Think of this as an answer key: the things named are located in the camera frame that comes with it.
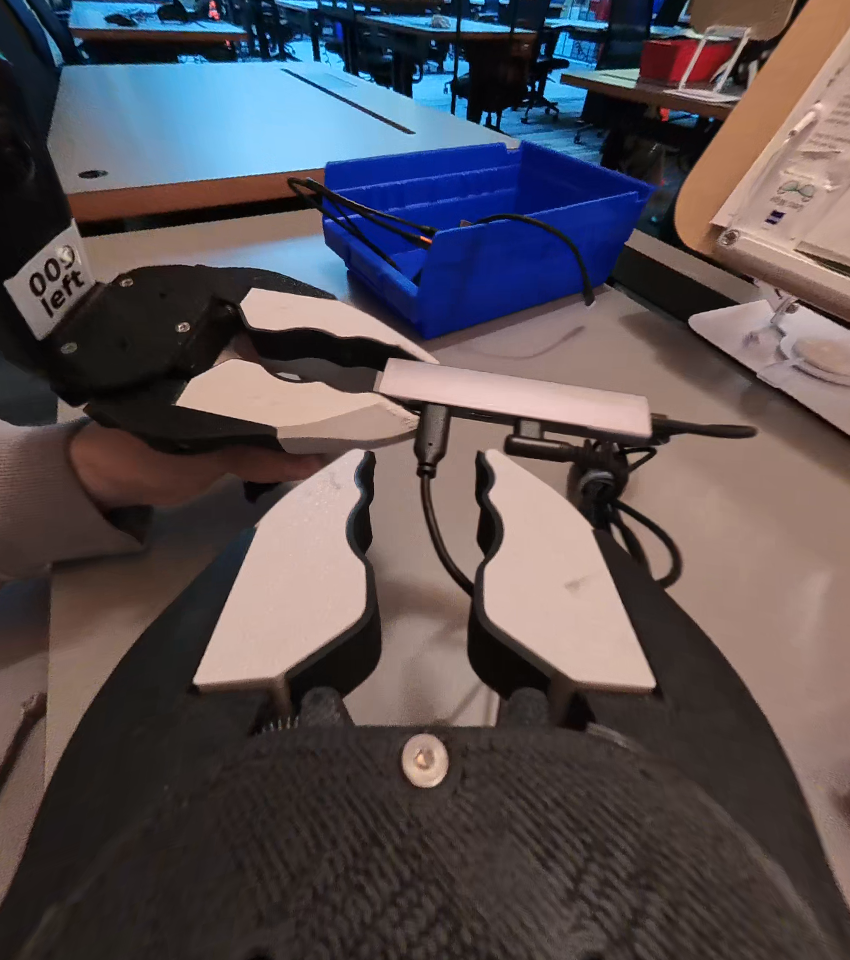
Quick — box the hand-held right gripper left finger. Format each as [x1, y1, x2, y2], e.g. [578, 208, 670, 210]
[191, 448, 382, 717]

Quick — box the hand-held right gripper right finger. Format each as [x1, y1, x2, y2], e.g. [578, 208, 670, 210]
[466, 448, 658, 723]

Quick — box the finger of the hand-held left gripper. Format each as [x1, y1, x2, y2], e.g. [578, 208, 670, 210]
[233, 287, 441, 372]
[176, 356, 423, 456]

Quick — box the long black cable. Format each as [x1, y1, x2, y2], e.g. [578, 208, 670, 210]
[413, 403, 480, 597]

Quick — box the black cable orange plug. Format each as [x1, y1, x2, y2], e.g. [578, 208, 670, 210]
[288, 177, 437, 240]
[462, 213, 597, 307]

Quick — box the black cable bundle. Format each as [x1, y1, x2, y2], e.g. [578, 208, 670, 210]
[503, 418, 684, 588]

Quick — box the grey USB hub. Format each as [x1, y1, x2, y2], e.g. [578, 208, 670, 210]
[374, 357, 654, 442]

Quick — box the blue plastic bin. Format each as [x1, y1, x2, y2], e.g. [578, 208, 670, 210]
[322, 141, 657, 340]

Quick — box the person's left forearm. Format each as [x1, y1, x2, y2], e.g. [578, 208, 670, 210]
[0, 403, 152, 601]

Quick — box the grey desk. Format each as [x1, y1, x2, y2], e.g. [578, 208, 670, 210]
[42, 206, 850, 960]

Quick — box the person's left hand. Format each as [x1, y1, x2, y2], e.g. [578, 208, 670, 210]
[68, 422, 327, 513]

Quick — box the wood-edged grey table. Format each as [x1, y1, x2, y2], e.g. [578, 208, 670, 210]
[46, 61, 523, 225]

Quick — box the background wooden table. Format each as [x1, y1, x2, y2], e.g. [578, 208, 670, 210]
[560, 67, 744, 121]
[68, 0, 249, 45]

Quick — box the black office chair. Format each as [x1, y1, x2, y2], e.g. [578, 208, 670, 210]
[451, 41, 570, 127]

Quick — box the white stand base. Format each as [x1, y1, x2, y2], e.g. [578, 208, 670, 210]
[689, 298, 850, 457]

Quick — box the small red background bin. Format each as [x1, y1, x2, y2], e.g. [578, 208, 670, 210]
[641, 37, 742, 84]

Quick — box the brown document board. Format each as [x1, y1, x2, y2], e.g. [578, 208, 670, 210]
[676, 0, 850, 260]

